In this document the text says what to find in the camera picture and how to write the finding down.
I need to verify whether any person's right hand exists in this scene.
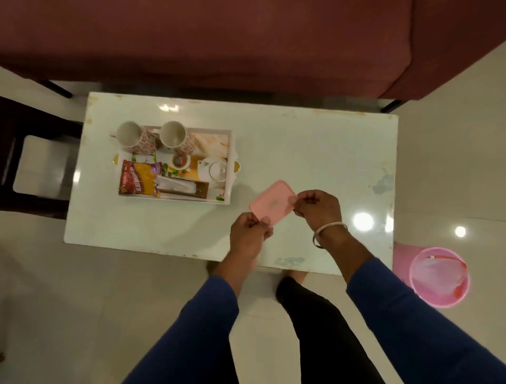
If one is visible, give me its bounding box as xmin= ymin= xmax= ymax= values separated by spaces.
xmin=293 ymin=189 xmax=344 ymax=235

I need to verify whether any person's left hand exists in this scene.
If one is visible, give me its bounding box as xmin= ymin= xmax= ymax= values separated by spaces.
xmin=229 ymin=212 xmax=274 ymax=262

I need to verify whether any pink plastic container lid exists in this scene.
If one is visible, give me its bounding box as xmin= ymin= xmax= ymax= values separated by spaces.
xmin=249 ymin=180 xmax=298 ymax=227

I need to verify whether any person's left forearm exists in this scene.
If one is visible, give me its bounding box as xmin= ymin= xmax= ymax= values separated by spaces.
xmin=123 ymin=253 xmax=259 ymax=384

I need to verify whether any person's right forearm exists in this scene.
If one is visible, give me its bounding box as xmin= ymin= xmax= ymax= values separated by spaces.
xmin=316 ymin=226 xmax=506 ymax=384

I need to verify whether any silver bangle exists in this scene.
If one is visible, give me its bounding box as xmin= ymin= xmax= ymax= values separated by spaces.
xmin=312 ymin=222 xmax=349 ymax=250

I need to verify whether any brown box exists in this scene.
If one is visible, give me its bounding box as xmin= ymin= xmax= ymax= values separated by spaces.
xmin=158 ymin=180 xmax=210 ymax=200

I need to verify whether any white teapot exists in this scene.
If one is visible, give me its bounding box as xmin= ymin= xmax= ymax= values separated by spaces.
xmin=196 ymin=156 xmax=230 ymax=189

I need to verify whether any white floral serving tray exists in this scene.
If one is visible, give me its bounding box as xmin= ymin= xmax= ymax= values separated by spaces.
xmin=112 ymin=125 xmax=241 ymax=205

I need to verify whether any clear plastic sachet bag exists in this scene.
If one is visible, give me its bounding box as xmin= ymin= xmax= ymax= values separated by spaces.
xmin=154 ymin=176 xmax=197 ymax=195

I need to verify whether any small white bowl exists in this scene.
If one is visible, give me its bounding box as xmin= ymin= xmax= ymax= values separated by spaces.
xmin=171 ymin=152 xmax=192 ymax=171

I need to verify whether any white floral mug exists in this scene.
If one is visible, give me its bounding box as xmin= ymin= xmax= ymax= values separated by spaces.
xmin=159 ymin=121 xmax=197 ymax=156
xmin=109 ymin=121 xmax=159 ymax=156

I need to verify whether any red and yellow tea packet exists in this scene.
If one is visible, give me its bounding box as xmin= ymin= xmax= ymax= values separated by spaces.
xmin=119 ymin=159 xmax=163 ymax=198

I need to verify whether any person's black trouser leg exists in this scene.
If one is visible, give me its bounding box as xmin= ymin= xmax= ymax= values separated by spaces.
xmin=275 ymin=276 xmax=386 ymax=384

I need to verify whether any pink waste bin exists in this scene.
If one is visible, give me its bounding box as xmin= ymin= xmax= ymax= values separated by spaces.
xmin=393 ymin=243 xmax=471 ymax=309

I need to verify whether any clear bin liner bag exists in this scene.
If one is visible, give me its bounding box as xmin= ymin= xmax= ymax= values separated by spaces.
xmin=411 ymin=255 xmax=469 ymax=300

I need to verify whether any maroon sofa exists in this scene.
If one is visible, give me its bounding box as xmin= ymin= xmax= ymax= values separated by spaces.
xmin=0 ymin=0 xmax=506 ymax=114

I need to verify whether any dark wooden chair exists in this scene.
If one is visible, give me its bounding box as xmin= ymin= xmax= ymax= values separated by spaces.
xmin=0 ymin=96 xmax=84 ymax=220

